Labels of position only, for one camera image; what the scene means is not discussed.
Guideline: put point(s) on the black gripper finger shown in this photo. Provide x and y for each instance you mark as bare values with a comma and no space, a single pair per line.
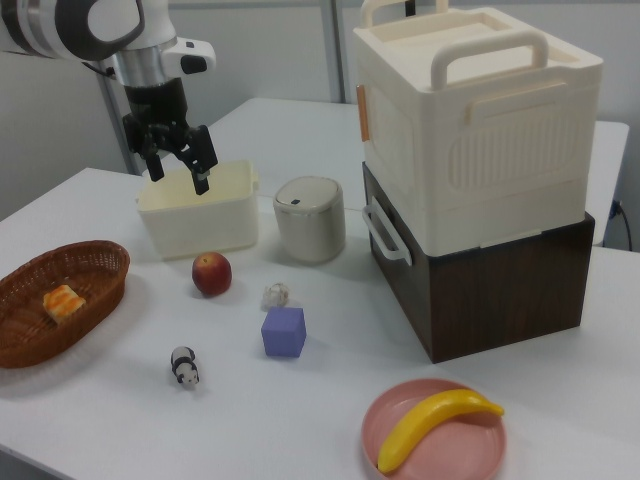
154,165
200,160

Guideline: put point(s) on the small panda figurine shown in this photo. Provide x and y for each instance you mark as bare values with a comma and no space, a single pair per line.
182,365

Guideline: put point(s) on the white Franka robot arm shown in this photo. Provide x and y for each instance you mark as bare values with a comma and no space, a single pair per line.
145,20

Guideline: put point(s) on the purple cube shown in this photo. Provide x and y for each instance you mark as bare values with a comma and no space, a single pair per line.
282,335

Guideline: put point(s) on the brown wicker basket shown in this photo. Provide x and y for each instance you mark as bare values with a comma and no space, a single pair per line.
100,265

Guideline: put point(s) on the small white crumpled object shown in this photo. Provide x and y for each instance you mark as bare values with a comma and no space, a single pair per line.
275,296

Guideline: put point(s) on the dark wood drawer box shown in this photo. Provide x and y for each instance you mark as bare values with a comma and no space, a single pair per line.
500,300

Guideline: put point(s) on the toy bread with orange glaze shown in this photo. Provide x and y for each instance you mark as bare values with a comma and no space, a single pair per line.
62,302

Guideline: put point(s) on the red apple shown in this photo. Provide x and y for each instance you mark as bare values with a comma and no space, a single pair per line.
212,275

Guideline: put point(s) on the black camera stand pole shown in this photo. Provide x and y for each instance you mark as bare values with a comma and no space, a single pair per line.
410,6

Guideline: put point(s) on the yellow banana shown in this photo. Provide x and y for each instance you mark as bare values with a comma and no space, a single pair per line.
430,425

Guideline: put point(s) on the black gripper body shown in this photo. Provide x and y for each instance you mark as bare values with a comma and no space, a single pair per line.
155,105

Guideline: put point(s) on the pink plate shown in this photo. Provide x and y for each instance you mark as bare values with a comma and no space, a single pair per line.
470,445

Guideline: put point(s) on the small beige lidded trash can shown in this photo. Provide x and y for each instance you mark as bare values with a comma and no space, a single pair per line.
310,230

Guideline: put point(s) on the cream open plastic bin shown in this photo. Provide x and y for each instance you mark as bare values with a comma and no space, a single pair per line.
200,230

